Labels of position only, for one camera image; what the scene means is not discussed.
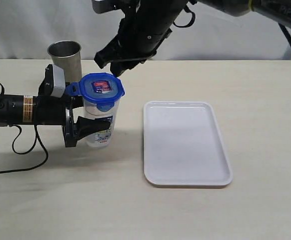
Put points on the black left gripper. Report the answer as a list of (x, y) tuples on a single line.
[(54, 111)]

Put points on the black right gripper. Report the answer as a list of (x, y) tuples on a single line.
[(140, 37)]

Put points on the clear plastic container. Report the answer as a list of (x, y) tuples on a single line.
[(103, 116)]

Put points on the blue container lid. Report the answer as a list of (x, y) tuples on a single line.
[(98, 90)]

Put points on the stainless steel cup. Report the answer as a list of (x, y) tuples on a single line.
[(66, 54)]

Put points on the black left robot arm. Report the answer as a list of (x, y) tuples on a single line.
[(16, 110)]

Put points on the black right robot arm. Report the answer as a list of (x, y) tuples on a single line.
[(276, 10)]

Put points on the white rectangular tray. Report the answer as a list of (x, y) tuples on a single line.
[(183, 146)]

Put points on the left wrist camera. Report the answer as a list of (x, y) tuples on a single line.
[(53, 84)]

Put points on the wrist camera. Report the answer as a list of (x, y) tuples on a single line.
[(104, 6), (53, 84)]

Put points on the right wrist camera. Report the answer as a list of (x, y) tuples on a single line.
[(104, 6)]

